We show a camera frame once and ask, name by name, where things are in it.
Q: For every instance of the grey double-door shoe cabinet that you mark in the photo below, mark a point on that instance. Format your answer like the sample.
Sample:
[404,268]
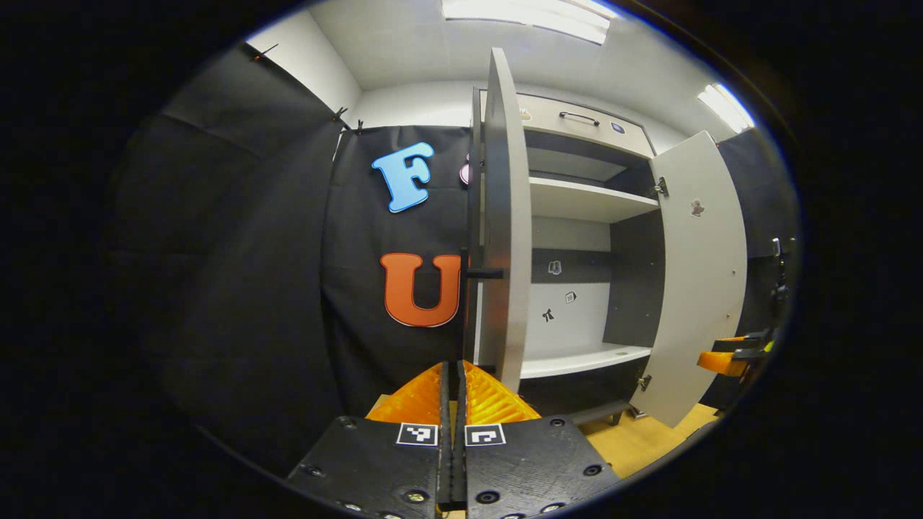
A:
[634,288]

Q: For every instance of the grey cabinet top drawer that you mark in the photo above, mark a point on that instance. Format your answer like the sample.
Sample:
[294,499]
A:
[548,115]

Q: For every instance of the metal door hinge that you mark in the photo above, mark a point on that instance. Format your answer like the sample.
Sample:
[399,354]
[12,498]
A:
[661,187]
[644,383]

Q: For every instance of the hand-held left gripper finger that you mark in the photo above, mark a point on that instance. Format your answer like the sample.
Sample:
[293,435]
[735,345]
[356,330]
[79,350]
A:
[460,468]
[445,468]

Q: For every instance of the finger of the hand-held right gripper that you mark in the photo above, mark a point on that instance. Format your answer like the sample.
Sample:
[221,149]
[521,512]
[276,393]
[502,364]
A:
[750,342]
[725,362]

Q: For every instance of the long ceiling light panel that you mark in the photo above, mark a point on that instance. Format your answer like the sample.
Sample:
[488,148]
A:
[526,14]

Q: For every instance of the black backdrop cloth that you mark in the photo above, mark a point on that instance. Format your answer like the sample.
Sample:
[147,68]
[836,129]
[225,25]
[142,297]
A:
[252,288]

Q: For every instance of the grey cabinet door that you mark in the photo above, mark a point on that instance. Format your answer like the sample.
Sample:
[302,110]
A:
[508,216]
[699,288]

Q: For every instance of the small ceiling light panel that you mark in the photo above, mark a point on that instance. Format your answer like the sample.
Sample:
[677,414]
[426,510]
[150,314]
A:
[727,108]

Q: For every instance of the white cabinet shelf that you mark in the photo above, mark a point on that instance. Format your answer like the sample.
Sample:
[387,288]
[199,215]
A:
[584,200]
[577,359]

